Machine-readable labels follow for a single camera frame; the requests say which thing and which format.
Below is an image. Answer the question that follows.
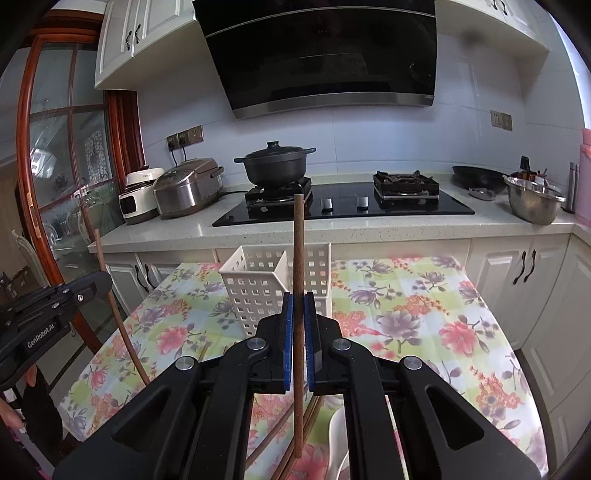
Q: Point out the small white cooker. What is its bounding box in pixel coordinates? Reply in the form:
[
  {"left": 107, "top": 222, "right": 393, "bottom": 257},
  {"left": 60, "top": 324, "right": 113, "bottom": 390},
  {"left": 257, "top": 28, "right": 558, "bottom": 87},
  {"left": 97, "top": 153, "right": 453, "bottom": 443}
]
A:
[{"left": 119, "top": 167, "right": 165, "bottom": 225}]

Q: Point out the white ceramic spoon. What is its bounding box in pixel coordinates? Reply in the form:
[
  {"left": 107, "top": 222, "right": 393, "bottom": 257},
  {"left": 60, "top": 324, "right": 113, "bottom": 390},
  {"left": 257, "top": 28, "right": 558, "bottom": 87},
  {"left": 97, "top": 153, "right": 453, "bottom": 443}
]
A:
[{"left": 327, "top": 406, "right": 352, "bottom": 480}]

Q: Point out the floral tablecloth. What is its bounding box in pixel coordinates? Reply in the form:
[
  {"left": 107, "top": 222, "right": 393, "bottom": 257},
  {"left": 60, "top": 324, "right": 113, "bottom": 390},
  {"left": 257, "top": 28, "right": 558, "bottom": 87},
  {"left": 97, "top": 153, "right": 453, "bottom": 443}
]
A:
[{"left": 60, "top": 256, "right": 548, "bottom": 480}]

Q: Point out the silver rice cooker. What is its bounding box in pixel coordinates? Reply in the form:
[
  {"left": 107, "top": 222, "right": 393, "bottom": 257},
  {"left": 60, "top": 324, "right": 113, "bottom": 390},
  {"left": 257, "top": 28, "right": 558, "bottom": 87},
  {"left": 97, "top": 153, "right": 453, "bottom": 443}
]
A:
[{"left": 153, "top": 158, "right": 225, "bottom": 219}]

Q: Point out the wall power outlet strip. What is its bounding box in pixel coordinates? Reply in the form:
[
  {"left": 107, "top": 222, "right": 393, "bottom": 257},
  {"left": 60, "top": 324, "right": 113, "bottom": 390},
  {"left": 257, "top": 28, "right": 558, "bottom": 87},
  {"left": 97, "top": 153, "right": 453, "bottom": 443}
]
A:
[{"left": 167, "top": 126, "right": 204, "bottom": 149}]

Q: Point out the black wok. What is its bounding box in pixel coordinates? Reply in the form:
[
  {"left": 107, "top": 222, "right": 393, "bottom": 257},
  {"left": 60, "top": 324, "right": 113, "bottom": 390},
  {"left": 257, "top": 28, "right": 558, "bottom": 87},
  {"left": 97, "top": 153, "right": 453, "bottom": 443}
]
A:
[{"left": 452, "top": 165, "right": 509, "bottom": 193}]

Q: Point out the white perforated plastic basket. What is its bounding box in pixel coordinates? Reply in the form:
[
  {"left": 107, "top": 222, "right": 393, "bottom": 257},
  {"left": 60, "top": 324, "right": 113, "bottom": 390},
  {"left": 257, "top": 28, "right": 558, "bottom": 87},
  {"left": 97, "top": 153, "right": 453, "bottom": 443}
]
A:
[{"left": 219, "top": 243, "right": 332, "bottom": 340}]

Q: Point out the steel bottle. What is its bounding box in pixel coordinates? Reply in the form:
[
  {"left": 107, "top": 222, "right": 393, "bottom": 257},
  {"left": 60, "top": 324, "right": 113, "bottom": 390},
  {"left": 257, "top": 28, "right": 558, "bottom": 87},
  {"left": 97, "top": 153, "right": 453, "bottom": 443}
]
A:
[{"left": 569, "top": 162, "right": 581, "bottom": 213}]

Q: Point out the white wall cabinet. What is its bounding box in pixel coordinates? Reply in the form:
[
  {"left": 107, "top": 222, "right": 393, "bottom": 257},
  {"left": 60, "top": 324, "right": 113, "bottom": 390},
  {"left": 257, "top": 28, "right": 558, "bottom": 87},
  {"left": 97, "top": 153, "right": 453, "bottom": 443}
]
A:
[
  {"left": 95, "top": 0, "right": 206, "bottom": 90},
  {"left": 436, "top": 0, "right": 552, "bottom": 58}
]

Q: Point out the person's left hand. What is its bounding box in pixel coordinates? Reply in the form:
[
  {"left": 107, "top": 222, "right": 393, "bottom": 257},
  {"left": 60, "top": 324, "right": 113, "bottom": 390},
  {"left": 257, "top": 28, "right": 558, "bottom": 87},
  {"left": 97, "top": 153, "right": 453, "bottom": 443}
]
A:
[{"left": 0, "top": 397, "right": 25, "bottom": 431}]

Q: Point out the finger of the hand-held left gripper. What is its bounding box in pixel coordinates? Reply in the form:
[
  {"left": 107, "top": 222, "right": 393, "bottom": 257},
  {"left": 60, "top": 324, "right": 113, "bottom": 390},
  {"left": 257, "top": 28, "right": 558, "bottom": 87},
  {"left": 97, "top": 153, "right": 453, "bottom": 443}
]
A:
[
  {"left": 54, "top": 271, "right": 113, "bottom": 306},
  {"left": 0, "top": 290, "right": 71, "bottom": 325}
]

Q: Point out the wooden glass door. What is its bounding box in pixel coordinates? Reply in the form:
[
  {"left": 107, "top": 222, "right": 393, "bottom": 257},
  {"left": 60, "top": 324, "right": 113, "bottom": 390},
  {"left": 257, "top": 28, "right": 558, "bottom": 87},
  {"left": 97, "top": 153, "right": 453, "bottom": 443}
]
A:
[{"left": 16, "top": 11, "right": 146, "bottom": 356}]

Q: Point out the pink container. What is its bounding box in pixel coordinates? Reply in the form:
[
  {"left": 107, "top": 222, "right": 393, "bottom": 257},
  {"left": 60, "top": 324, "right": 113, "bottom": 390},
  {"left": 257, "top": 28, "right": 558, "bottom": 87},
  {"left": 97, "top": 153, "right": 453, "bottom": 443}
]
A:
[{"left": 579, "top": 129, "right": 591, "bottom": 217}]

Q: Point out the black glass gas stove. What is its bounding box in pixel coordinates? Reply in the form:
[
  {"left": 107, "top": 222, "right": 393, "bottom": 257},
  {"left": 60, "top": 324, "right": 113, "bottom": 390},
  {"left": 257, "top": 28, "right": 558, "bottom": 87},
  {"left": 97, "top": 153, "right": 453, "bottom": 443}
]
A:
[{"left": 212, "top": 171, "right": 476, "bottom": 228}]

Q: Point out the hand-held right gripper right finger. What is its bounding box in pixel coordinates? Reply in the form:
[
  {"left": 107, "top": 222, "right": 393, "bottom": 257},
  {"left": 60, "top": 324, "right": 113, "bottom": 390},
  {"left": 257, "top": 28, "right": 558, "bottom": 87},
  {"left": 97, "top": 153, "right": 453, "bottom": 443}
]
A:
[{"left": 304, "top": 292, "right": 542, "bottom": 480}]

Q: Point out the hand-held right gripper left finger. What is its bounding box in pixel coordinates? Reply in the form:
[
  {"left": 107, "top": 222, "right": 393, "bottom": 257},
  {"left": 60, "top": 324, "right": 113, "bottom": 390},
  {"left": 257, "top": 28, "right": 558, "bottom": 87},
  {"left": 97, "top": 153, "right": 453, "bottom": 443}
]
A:
[{"left": 53, "top": 292, "right": 294, "bottom": 480}]

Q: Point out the person's dark clothing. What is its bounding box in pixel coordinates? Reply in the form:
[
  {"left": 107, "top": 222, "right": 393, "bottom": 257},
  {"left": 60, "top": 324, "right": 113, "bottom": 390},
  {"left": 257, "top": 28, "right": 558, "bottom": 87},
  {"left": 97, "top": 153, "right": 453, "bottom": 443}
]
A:
[{"left": 18, "top": 364, "right": 65, "bottom": 455}]

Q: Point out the black range hood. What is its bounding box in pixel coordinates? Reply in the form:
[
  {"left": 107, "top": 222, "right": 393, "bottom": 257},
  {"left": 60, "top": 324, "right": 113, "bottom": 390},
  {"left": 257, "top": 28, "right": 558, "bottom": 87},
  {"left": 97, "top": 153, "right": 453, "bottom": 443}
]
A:
[{"left": 191, "top": 0, "right": 438, "bottom": 121}]

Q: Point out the black lidded pot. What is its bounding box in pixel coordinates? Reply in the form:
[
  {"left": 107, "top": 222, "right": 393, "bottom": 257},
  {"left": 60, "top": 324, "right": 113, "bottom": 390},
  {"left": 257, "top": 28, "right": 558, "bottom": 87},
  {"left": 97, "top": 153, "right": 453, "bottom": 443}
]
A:
[{"left": 234, "top": 141, "right": 317, "bottom": 188}]

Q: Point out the stainless steel bowl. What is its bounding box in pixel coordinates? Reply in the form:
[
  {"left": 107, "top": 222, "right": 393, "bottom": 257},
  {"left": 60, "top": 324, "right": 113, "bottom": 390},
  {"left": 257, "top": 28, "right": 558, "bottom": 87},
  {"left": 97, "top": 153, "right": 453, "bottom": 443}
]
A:
[{"left": 503, "top": 173, "right": 566, "bottom": 225}]

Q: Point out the white chair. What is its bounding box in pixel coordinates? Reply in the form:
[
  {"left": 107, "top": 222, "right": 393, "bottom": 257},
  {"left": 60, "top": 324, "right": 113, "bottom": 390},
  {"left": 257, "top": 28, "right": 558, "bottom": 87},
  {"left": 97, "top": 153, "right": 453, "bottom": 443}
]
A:
[{"left": 11, "top": 228, "right": 49, "bottom": 287}]

